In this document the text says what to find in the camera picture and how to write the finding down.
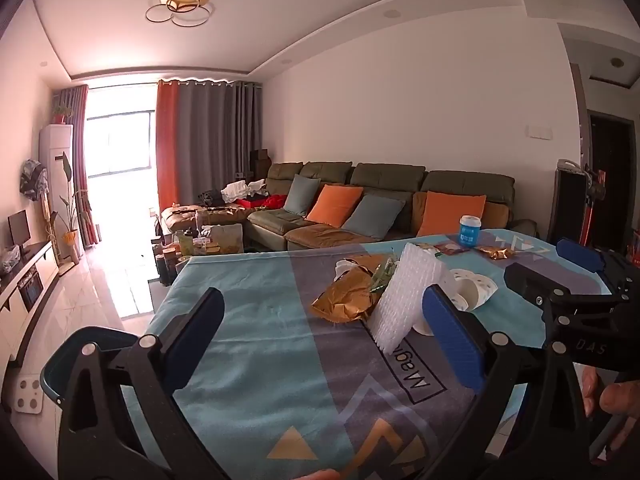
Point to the grey-blue pillow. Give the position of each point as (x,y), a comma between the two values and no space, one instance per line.
(302,195)
(372,215)

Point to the tall leafy potted plant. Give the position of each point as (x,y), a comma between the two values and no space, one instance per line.
(70,220)

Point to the small potted plant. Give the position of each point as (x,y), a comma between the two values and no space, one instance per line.
(61,112)

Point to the white foam net sleeve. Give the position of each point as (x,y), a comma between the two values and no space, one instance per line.
(400,300)

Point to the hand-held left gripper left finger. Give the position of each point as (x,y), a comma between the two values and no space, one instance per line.
(195,340)

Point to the group of snack jars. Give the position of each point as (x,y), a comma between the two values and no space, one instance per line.
(205,245)

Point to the gold foil wrapper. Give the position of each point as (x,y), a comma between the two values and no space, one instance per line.
(345,295)

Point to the green leafy wrapper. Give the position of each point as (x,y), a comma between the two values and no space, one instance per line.
(384,275)

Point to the dotted white paper cup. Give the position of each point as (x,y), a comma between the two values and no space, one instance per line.
(472,287)

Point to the brown cardboard boxes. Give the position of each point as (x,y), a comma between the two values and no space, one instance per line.
(261,160)

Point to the white clothes pile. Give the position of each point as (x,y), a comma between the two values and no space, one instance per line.
(240,190)

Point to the wide orange grey curtain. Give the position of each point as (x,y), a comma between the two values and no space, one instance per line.
(200,145)

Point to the narrow striped curtain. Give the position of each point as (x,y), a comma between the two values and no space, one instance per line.
(80,160)

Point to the red cloth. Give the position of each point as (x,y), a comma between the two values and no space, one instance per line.
(270,202)

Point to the teal plastic bin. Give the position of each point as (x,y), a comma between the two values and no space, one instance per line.
(52,385)

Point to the black top coffee table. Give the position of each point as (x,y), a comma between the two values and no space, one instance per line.
(162,260)

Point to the orange pillow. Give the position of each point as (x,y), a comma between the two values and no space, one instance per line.
(335,205)
(450,212)

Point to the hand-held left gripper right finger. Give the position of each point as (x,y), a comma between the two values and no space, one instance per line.
(450,330)

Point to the white bathroom scale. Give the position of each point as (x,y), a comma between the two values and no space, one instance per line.
(27,395)

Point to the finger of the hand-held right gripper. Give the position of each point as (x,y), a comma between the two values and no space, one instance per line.
(580,255)
(530,282)

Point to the printed teal tablecloth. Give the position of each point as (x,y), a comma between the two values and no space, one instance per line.
(260,320)

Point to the dark door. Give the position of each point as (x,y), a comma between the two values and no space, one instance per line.
(612,175)

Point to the person's right hand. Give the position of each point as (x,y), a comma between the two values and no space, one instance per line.
(617,400)

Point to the black monitor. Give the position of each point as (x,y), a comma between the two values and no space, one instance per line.
(19,227)

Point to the green sofa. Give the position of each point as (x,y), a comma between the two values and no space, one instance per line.
(385,177)

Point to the black bag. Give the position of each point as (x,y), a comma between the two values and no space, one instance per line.
(210,197)

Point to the red snack packet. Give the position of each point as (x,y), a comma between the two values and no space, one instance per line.
(452,249)

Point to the gold candy wrapper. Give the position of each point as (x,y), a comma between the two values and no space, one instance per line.
(492,252)

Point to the bag covered standing fan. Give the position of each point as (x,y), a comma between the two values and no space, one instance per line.
(32,177)

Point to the blue lid white can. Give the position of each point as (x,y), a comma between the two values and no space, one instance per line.
(470,235)

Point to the white tower air conditioner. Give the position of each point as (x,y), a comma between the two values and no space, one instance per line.
(55,145)

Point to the white TV stand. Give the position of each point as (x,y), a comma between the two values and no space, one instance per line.
(30,280)

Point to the white wall box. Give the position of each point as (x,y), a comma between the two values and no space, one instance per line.
(539,132)

